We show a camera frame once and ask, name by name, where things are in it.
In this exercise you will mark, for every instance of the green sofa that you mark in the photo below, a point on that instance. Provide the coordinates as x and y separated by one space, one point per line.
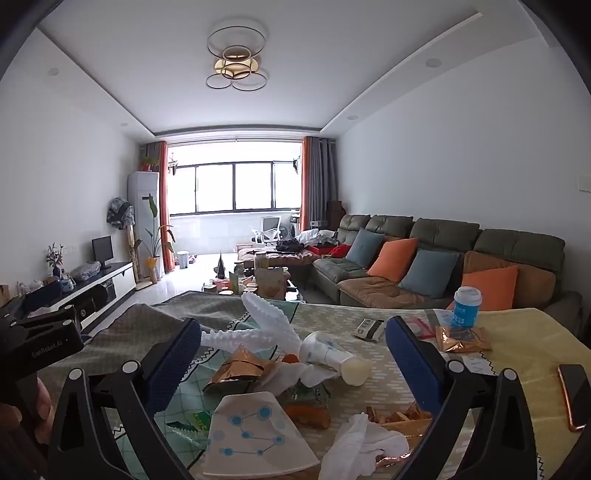
508 244

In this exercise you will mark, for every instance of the red flower pot plant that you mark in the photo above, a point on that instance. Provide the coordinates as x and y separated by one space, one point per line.
148 162

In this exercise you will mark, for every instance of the large leafy potted plant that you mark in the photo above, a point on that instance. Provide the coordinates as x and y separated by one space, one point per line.
159 240

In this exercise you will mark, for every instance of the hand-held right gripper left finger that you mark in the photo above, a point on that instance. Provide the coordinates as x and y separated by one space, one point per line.
171 364

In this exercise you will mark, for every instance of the blue-grey cushion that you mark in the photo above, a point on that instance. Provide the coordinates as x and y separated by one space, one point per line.
429 274
364 249

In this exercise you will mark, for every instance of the white and black TV cabinet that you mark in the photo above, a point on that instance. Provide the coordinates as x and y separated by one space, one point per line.
115 279

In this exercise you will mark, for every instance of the blue-dotted paper cup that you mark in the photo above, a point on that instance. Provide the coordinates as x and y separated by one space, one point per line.
258 443

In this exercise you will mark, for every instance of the brown cardboard boxes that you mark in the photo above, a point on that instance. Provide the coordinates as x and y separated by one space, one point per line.
335 214

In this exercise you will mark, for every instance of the brown paper bag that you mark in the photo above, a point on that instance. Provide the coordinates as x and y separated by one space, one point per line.
272 284

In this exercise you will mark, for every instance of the vase with flowers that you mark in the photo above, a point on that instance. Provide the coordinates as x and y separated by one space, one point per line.
54 258

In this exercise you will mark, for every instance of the small white bin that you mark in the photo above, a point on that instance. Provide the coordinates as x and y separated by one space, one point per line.
183 259

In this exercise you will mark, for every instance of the black monitor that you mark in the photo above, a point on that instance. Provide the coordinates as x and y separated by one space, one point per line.
102 249

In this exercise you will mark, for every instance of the white foam net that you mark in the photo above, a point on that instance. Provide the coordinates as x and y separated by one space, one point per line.
272 323

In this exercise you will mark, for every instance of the copper foil wrapper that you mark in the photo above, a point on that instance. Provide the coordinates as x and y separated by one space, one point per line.
235 367
397 417
461 341

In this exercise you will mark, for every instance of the coffee table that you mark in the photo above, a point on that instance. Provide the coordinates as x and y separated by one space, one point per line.
295 281

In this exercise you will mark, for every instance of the person's left hand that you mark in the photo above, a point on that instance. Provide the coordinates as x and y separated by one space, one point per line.
44 399

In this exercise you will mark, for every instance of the white tissue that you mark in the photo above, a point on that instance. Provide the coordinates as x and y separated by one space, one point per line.
300 374
360 443

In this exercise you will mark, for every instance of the brown cushion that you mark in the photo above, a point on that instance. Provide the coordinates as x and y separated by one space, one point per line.
535 281

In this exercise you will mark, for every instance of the blue and white ceramic jar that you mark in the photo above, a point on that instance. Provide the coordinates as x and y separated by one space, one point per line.
67 284

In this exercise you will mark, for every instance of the white clothes pile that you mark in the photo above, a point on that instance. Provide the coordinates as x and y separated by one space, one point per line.
314 236

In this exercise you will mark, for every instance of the white wall switch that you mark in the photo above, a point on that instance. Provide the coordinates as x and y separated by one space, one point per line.
585 185

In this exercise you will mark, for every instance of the cloth-covered standing fan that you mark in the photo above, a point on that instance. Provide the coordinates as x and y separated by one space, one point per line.
119 212

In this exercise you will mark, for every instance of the blue cup with white lid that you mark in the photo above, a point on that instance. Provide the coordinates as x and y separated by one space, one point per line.
466 309

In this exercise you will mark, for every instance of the orange and grey curtain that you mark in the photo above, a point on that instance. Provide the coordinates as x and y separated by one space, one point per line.
318 184
162 207

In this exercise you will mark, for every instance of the green snack wrapper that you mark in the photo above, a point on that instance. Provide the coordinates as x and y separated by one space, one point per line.
194 422

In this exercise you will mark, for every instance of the window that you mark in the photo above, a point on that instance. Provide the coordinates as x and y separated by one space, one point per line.
231 184

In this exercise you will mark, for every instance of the white office chair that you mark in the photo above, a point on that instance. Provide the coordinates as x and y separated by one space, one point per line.
268 228

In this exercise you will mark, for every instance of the clear zip bag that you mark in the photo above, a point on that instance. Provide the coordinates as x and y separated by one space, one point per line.
425 327

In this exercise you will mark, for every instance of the black bag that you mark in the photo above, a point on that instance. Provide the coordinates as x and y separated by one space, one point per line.
288 246

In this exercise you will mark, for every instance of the cigarette box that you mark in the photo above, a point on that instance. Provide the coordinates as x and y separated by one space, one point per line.
369 330

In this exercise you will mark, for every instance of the red cloth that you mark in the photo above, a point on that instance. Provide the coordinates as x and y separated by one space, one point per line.
339 251

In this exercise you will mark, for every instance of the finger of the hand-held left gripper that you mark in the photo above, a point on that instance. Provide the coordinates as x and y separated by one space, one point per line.
46 321
41 290

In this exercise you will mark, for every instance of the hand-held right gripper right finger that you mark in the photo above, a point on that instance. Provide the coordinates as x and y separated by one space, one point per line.
411 364

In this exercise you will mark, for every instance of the rose-gold edged phone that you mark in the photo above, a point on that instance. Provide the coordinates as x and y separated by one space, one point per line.
572 392

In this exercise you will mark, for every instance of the patterned tablecloth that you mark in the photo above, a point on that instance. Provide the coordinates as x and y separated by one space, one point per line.
138 323

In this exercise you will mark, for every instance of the white floor air conditioner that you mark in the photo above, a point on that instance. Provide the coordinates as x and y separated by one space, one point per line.
138 207

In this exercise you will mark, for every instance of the clear plastic bag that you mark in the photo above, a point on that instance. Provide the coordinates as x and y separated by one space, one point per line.
90 271

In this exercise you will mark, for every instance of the white plastic bottle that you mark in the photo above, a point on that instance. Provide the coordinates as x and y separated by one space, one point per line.
328 355

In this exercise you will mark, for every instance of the orange cushion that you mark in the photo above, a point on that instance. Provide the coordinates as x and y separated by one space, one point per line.
496 288
392 261

